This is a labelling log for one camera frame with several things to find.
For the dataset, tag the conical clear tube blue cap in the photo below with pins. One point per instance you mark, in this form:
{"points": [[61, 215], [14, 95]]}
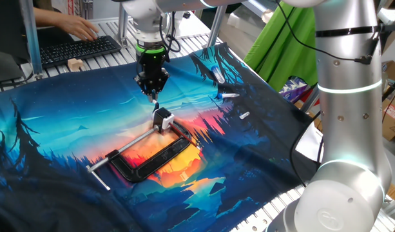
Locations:
{"points": [[228, 95]]}

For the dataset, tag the purple white patterned box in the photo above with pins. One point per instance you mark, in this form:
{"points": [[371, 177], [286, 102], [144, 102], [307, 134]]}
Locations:
{"points": [[292, 88]]}

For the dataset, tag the cardboard box red label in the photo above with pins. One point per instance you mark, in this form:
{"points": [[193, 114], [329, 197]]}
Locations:
{"points": [[393, 112]]}

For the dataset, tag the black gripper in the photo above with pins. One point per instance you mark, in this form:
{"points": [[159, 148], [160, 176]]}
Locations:
{"points": [[151, 63]]}

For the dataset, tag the sunset forest printed cloth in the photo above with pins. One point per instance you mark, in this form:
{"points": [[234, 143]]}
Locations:
{"points": [[71, 103]]}

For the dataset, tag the black metal C-clamp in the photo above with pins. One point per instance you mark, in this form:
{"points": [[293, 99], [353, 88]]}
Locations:
{"points": [[153, 162]]}

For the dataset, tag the black keyboard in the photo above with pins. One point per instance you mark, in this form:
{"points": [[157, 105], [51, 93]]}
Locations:
{"points": [[78, 50]]}

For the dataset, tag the person's bare hand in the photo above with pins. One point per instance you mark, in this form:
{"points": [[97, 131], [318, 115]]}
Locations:
{"points": [[81, 28]]}

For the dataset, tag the silver robot mounting plate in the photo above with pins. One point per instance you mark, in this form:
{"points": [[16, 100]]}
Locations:
{"points": [[258, 224]]}

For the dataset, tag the dark laptop computer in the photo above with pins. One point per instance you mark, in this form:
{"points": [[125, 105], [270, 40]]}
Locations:
{"points": [[5, 32]]}

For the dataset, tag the person's bare forearm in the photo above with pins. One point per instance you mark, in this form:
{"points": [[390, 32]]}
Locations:
{"points": [[49, 17]]}

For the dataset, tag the red pencil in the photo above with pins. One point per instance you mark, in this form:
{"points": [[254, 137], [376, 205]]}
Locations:
{"points": [[184, 136]]}

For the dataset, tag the aluminium frame post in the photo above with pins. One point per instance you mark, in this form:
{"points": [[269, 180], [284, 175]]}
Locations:
{"points": [[122, 25], [215, 27], [31, 38], [310, 98]]}

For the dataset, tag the small wooden block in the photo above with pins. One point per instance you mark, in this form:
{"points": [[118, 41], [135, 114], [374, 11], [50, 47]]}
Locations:
{"points": [[75, 64]]}

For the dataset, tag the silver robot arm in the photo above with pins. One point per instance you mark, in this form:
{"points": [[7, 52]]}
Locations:
{"points": [[348, 129]]}

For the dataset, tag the small white tube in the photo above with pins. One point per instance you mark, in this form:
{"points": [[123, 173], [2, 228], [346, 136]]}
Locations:
{"points": [[244, 115]]}

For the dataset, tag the large clear tube blue cap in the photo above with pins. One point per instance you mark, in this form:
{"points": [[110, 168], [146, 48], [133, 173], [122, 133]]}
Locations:
{"points": [[218, 74]]}

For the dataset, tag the bright green cloth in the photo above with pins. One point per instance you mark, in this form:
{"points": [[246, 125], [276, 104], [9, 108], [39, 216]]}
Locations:
{"points": [[277, 42]]}

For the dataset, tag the black white crank pencil sharpener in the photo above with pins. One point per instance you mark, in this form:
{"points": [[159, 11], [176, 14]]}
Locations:
{"points": [[163, 120]]}

